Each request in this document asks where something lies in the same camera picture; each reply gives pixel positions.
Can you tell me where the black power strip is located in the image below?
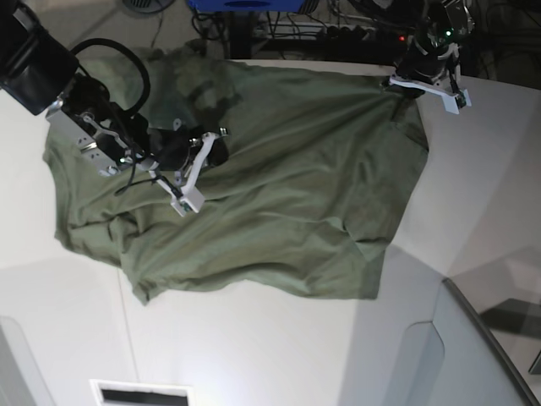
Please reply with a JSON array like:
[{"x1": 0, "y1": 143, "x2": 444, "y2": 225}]
[{"x1": 253, "y1": 23, "x2": 407, "y2": 43}]

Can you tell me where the blue box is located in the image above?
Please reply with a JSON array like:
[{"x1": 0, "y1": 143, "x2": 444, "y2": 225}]
[{"x1": 188, "y1": 0, "x2": 304, "y2": 13}]

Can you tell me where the grey chair backrest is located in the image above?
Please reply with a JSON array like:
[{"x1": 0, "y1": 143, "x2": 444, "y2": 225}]
[{"x1": 443, "y1": 278, "x2": 540, "y2": 405}]

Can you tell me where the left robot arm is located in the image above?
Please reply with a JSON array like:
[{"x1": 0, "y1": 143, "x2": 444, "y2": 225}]
[{"x1": 382, "y1": 1, "x2": 474, "y2": 114}]

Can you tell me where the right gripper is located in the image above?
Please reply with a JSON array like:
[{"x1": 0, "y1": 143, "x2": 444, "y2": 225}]
[{"x1": 145, "y1": 119, "x2": 230, "y2": 217}]

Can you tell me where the green t-shirt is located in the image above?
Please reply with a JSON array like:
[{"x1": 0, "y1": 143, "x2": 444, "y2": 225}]
[{"x1": 43, "y1": 41, "x2": 429, "y2": 304}]

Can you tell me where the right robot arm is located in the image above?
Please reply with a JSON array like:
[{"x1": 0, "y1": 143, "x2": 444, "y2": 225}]
[{"x1": 1, "y1": 1, "x2": 228, "y2": 217}]

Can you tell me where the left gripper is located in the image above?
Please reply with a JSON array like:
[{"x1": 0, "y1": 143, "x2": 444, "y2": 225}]
[{"x1": 382, "y1": 37, "x2": 470, "y2": 114}]

